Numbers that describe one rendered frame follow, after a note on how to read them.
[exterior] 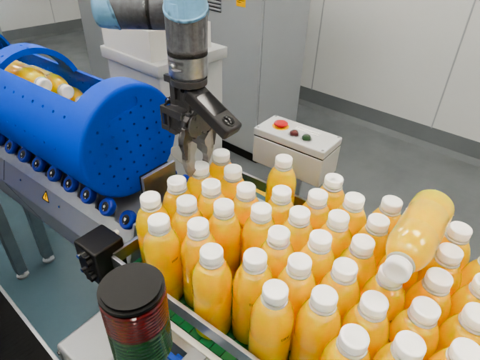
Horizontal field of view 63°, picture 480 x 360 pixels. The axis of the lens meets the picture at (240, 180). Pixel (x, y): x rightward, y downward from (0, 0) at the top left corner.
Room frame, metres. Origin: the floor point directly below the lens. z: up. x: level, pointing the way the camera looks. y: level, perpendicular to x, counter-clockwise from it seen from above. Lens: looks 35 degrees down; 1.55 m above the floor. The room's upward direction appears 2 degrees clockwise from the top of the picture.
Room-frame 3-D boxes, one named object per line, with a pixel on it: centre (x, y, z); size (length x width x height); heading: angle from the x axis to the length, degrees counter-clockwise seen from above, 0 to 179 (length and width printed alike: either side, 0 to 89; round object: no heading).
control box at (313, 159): (0.87, -0.14, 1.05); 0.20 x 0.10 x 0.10; 54
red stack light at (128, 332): (0.24, 0.10, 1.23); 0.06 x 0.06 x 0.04
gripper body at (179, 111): (0.72, 0.11, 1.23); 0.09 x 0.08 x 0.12; 54
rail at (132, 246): (0.71, 0.13, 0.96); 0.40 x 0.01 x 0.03; 144
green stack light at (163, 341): (0.24, 0.10, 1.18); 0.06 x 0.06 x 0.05
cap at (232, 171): (0.70, 0.02, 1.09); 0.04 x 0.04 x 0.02
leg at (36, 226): (1.44, 1.00, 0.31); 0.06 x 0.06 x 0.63; 54
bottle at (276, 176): (0.75, -0.10, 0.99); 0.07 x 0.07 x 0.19
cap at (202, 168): (0.71, 0.09, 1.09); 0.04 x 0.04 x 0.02
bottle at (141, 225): (0.59, 0.17, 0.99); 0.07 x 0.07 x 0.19
